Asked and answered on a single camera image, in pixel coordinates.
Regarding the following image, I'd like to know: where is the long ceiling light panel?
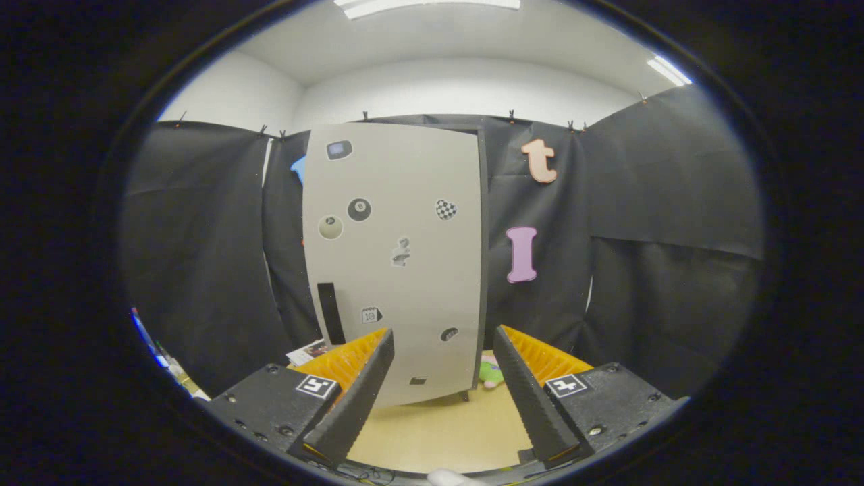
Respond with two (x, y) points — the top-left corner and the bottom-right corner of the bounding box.
(334, 0), (522, 20)

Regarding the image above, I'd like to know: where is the small ceiling light panel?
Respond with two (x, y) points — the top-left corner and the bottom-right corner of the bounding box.
(646, 55), (694, 87)

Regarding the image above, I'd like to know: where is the white printed box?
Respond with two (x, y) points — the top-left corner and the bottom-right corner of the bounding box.
(286, 339), (331, 367)

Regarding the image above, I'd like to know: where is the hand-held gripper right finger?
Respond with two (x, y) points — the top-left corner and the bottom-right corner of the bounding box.
(493, 325), (691, 470)

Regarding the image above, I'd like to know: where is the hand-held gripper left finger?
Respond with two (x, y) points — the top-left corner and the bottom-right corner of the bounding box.
(202, 327), (396, 470)

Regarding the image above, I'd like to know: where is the black backdrop cloth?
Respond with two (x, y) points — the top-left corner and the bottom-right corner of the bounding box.
(120, 86), (767, 406)

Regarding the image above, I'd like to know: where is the beige shoe cabinet door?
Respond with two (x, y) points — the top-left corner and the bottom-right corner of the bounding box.
(302, 123), (483, 408)

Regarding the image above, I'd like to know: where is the green and pink plush toy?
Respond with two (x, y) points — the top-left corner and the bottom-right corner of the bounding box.
(478, 360), (506, 390)

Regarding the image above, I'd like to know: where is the black door handle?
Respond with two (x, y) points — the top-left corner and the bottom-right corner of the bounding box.
(317, 282), (346, 346)

